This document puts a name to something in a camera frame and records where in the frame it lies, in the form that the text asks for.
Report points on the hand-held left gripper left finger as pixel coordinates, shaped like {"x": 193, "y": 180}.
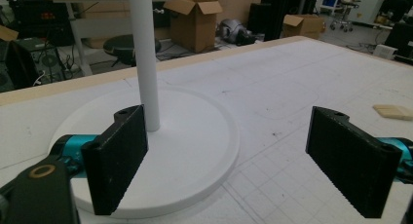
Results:
{"x": 113, "y": 165}

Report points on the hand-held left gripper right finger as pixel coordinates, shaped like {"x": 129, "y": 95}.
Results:
{"x": 352, "y": 165}

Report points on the light wooden block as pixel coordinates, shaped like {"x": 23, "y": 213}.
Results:
{"x": 393, "y": 111}

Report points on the white stand with round base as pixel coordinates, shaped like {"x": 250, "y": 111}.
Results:
{"x": 188, "y": 136}

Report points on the black round stool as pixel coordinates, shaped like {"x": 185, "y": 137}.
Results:
{"x": 121, "y": 48}

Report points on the white power box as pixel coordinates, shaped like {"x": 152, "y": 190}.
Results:
{"x": 385, "y": 51}

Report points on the black computer case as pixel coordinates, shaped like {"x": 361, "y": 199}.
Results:
{"x": 30, "y": 63}

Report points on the white desk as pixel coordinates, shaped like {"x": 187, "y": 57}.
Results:
{"x": 94, "y": 27}

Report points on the small cardboard box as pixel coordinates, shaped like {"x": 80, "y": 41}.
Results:
{"x": 303, "y": 26}

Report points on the office chair with castors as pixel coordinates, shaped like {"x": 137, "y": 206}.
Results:
{"x": 344, "y": 13}

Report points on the open tall cardboard box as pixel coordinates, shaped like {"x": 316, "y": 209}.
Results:
{"x": 195, "y": 26}

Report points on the black equipment case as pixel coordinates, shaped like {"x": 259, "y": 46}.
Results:
{"x": 39, "y": 16}

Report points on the flat cardboard piece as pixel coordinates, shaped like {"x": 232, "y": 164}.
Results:
{"x": 7, "y": 33}

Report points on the black cabinet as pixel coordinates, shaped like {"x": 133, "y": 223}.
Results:
{"x": 272, "y": 13}

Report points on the grey helmet-like device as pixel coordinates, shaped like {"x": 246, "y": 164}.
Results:
{"x": 232, "y": 30}

